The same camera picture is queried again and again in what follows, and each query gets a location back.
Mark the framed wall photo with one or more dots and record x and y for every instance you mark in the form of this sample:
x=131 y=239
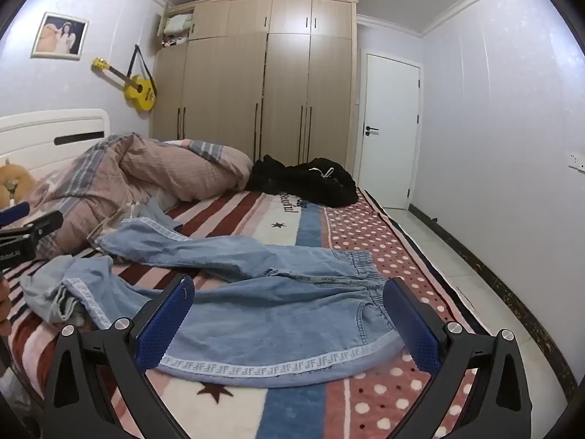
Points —
x=59 y=35

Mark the light blue cloth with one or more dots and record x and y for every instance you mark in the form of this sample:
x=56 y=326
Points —
x=153 y=212

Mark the person's left hand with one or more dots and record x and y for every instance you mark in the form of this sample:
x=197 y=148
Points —
x=3 y=306

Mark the striped dotted printed blanket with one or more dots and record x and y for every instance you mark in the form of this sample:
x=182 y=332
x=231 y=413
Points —
x=393 y=238

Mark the yellow guitar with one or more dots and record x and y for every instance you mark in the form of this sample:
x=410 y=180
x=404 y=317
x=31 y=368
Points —
x=137 y=91

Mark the brown plush toy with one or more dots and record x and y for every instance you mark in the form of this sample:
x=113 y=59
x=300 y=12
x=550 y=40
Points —
x=13 y=180

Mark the beige wooden wardrobe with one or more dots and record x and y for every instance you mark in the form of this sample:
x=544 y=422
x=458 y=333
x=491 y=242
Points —
x=228 y=91

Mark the white wall socket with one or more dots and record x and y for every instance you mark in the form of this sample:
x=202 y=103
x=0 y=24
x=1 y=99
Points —
x=576 y=160

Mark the folded linens in wardrobe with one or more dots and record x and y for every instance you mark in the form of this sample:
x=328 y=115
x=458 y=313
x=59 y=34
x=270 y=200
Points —
x=176 y=27

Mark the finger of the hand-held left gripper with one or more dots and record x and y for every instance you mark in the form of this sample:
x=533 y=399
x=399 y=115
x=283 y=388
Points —
x=41 y=225
x=16 y=213

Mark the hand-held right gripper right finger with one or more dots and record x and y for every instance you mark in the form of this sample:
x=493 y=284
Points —
x=411 y=324

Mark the black clothes pile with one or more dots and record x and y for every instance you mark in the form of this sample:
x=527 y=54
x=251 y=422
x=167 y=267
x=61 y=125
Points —
x=311 y=183

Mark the white door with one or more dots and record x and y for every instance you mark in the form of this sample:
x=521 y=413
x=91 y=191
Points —
x=393 y=155

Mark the white bed headboard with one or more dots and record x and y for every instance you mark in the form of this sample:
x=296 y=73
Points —
x=45 y=123

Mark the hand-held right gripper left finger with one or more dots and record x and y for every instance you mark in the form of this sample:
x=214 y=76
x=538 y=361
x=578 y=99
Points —
x=164 y=324

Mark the blue denim pants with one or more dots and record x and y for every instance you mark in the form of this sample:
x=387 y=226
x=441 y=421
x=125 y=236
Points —
x=274 y=311

